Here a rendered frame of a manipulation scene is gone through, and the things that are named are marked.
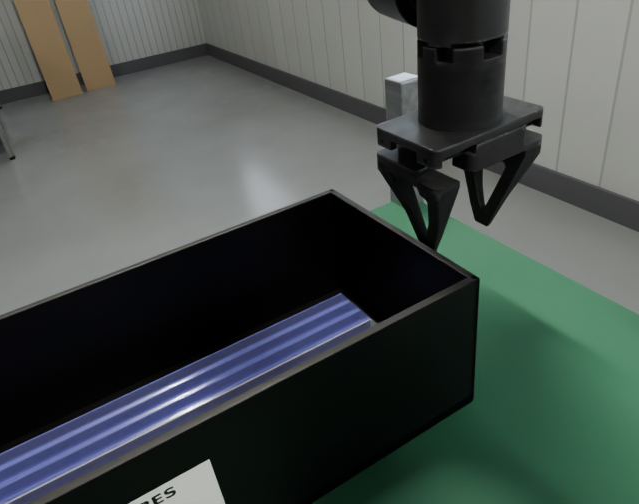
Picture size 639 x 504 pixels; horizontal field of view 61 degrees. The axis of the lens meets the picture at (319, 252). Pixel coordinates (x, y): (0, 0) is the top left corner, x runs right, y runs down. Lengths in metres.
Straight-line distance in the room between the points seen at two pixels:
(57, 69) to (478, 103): 5.57
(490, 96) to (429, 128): 0.04
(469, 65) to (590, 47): 2.13
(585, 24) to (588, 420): 2.16
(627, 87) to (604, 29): 0.23
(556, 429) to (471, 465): 0.07
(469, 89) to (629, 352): 0.24
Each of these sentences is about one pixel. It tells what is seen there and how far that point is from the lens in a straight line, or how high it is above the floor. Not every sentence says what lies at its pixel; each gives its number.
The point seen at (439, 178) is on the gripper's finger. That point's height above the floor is 1.10.
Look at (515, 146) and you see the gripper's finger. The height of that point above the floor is 1.11.
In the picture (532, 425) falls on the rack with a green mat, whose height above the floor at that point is 0.95.
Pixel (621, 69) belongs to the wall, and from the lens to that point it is 2.43.
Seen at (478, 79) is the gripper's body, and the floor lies 1.16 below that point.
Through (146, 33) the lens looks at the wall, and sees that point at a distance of 6.32.
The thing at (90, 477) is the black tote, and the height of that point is 1.06.
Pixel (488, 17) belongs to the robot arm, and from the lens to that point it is 0.36.
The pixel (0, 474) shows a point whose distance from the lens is 0.41.
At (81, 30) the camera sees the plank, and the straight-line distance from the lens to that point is 5.92.
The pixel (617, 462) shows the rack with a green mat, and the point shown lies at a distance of 0.41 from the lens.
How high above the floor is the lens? 1.27
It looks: 32 degrees down
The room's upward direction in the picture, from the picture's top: 8 degrees counter-clockwise
